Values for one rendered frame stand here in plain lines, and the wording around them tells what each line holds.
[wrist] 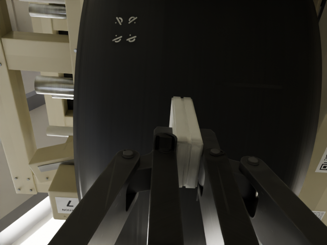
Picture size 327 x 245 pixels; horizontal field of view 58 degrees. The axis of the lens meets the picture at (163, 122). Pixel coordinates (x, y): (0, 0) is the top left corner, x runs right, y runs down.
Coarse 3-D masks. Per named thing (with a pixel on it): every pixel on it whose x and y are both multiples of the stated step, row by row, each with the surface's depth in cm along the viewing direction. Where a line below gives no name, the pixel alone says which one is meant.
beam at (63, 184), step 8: (64, 168) 106; (72, 168) 106; (56, 176) 102; (64, 176) 102; (72, 176) 103; (56, 184) 99; (64, 184) 99; (72, 184) 100; (48, 192) 97; (56, 192) 97; (64, 192) 97; (72, 192) 97; (56, 208) 101; (56, 216) 103; (64, 216) 103
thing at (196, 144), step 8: (184, 104) 21; (192, 104) 21; (184, 112) 19; (192, 112) 19; (192, 120) 18; (192, 128) 17; (192, 136) 16; (200, 136) 16; (192, 144) 16; (200, 144) 16; (192, 152) 16; (200, 152) 16; (192, 160) 16; (192, 168) 16; (192, 176) 16; (184, 184) 17; (192, 184) 17
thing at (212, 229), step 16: (208, 160) 15; (224, 160) 15; (208, 176) 13; (224, 176) 13; (208, 192) 13; (224, 192) 12; (208, 208) 13; (224, 208) 11; (240, 208) 12; (208, 224) 13; (224, 224) 11; (240, 224) 11; (208, 240) 12; (224, 240) 10; (240, 240) 10; (256, 240) 10
